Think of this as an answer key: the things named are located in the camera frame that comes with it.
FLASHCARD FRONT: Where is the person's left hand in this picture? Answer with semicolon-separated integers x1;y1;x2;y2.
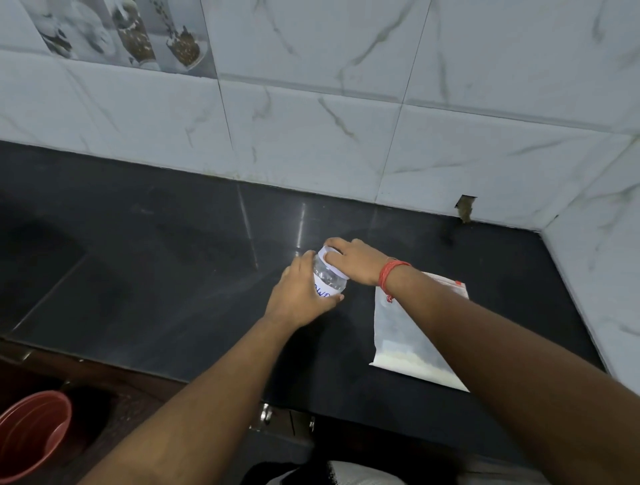
265;250;345;330

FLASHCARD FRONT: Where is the person's right hand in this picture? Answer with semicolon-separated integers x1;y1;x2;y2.
323;238;392;287

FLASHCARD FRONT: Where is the clear plastic jar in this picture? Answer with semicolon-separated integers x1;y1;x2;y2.
312;252;349;304

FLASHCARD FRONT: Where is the person's right forearm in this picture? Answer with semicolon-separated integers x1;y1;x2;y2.
387;265;640;485

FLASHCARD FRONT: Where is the person's left forearm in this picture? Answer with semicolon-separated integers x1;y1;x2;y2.
77;314;301;485

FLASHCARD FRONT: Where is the red thread wristband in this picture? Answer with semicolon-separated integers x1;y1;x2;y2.
378;258;412;303

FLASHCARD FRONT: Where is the clear bag of white powder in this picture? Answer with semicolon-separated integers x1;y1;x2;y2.
369;272;471;393

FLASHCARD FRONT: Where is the person's white and black clothing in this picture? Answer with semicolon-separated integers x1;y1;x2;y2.
242;457;501;485

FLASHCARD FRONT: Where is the decorative picture tile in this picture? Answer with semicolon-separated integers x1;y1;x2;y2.
20;0;219;80

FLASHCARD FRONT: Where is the red plastic bucket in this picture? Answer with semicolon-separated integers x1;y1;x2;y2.
0;391;73;485

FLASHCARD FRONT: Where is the metal cabinet handle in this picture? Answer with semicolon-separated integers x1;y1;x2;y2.
252;401;273;431

